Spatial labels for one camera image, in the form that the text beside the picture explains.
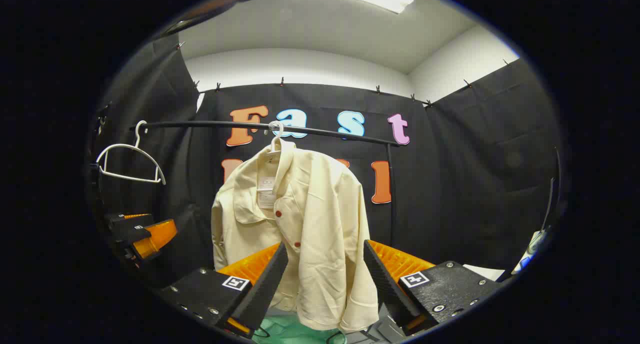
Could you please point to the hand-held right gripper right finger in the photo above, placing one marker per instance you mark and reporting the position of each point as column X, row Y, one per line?
column 387, row 284

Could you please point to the row of black cloth clips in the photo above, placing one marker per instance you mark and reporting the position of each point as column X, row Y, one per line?
column 282, row 81

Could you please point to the cream button shirt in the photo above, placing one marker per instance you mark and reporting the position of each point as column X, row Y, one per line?
column 320, row 209

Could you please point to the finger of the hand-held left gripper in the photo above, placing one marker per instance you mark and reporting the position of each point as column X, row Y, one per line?
column 157, row 234
column 127, row 217

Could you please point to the white plastic hanger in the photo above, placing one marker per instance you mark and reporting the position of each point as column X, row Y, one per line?
column 125, row 145
column 276, row 134

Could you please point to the black clothes rail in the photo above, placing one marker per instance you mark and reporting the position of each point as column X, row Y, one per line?
column 200, row 125

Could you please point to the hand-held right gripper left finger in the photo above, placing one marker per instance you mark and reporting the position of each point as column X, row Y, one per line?
column 265, row 289

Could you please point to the black backdrop cloth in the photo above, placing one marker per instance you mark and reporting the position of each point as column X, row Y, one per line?
column 475, row 184

